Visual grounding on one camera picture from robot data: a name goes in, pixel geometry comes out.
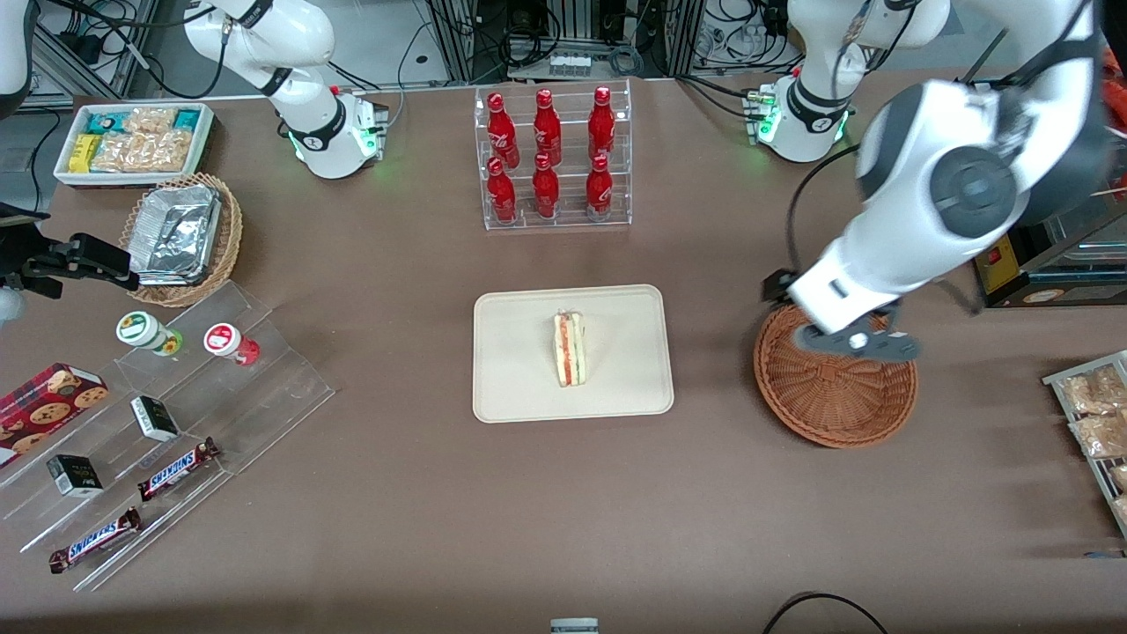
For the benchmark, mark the green lid drink cup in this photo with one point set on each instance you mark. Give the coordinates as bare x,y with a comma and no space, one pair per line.
141,329

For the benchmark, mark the light wicker basket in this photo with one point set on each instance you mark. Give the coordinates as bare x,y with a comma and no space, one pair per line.
231,229

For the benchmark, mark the clear bag of pastries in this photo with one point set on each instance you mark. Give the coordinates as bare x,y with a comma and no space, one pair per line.
1096,392
1101,436

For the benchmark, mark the yellow snack pack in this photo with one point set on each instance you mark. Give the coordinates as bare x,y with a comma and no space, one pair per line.
84,154

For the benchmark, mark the triangle sandwich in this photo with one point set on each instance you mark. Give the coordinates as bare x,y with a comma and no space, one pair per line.
570,352

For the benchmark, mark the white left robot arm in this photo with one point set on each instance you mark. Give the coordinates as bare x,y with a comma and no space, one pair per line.
916,158

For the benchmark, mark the small grey device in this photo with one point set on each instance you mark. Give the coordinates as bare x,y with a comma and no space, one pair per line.
574,627

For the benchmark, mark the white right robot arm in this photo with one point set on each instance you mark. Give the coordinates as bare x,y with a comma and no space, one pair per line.
317,132

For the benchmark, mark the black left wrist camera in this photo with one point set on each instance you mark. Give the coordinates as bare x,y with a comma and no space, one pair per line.
777,286

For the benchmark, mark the small blue flat object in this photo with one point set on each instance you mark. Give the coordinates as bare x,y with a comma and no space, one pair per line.
1106,555

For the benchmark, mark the small black box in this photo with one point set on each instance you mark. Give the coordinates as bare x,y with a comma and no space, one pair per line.
75,476
154,419

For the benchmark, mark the red cookie box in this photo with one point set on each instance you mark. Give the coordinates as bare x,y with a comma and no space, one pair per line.
44,409

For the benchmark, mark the snickers chocolate bar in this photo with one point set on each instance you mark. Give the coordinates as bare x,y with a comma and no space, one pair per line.
95,539
176,469

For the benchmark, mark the clear bag of crackers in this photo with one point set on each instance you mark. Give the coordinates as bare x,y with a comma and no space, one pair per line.
141,152
150,120

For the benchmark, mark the white snack bin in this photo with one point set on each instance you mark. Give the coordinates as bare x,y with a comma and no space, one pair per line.
62,172

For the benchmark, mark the red lid drink cup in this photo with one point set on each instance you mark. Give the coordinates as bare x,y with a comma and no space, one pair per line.
224,340

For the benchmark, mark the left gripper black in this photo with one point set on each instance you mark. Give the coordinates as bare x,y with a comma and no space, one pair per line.
777,286

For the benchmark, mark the teal snack pack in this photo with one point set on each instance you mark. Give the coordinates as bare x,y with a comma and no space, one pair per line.
187,119
106,121

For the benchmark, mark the tray of packaged pastries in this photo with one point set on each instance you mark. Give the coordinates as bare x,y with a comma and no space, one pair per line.
1057,387

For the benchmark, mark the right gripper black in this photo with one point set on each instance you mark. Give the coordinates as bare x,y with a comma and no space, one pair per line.
44,263

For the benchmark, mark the clear acrylic bottle rack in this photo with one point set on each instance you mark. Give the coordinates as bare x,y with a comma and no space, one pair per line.
570,220

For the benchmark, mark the white power strip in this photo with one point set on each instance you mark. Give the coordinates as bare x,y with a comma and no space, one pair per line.
570,65

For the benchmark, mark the round brown wicker basket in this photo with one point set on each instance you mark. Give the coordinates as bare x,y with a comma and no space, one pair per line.
836,405

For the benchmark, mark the beige plastic tray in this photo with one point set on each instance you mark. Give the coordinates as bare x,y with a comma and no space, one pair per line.
519,370

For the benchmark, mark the red cola bottle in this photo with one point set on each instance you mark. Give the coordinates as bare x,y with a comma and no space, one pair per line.
601,123
600,189
502,132
546,189
547,128
502,194

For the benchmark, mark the black food warmer machine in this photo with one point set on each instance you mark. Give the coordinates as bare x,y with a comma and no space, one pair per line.
1057,286

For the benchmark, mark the clear acrylic stepped display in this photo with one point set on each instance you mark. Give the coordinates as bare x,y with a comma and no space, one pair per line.
282,387

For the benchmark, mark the aluminium foil container stack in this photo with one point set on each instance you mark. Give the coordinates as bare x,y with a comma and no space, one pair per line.
176,233

